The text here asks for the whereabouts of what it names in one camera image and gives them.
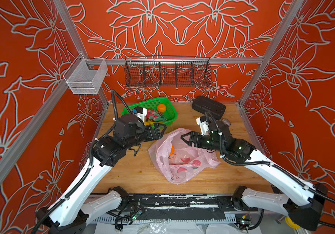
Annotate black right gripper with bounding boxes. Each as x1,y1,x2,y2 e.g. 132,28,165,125
180,129,227,152

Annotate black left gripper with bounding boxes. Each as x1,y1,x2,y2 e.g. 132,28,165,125
126,120,167,148

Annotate red green dragon fruit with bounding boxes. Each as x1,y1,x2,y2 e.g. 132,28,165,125
146,109,167,122

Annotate orange fruit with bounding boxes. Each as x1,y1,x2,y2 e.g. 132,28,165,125
169,146,175,156
157,103,167,113

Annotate pink translucent plastic bag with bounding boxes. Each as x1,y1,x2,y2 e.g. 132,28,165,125
149,128,220,184

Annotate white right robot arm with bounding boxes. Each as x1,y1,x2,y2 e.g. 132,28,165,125
181,130,335,231

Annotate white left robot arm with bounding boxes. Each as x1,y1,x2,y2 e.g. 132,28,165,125
32,104,167,234

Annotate green plastic perforated basket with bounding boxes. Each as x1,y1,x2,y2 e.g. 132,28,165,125
129,97,178,126

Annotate silver metal fitting tool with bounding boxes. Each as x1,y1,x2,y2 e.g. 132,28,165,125
222,118,231,127

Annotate black plastic tool case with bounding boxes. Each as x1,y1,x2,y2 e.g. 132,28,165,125
192,96,226,120

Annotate yellow tape roll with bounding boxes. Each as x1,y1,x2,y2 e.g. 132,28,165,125
284,217,301,229

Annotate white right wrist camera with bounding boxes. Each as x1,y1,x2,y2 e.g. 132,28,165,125
196,116,209,136

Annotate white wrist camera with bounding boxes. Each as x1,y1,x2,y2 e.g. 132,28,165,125
132,106,148,124
196,116,209,136

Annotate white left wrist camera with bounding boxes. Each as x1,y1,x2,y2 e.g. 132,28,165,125
132,106,148,124

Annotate black wire wall basket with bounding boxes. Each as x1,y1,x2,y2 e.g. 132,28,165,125
124,55,212,88

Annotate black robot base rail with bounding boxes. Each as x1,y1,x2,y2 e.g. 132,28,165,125
123,193,260,224

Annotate white wire mesh basket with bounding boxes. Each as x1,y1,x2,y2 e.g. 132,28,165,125
63,53,108,95

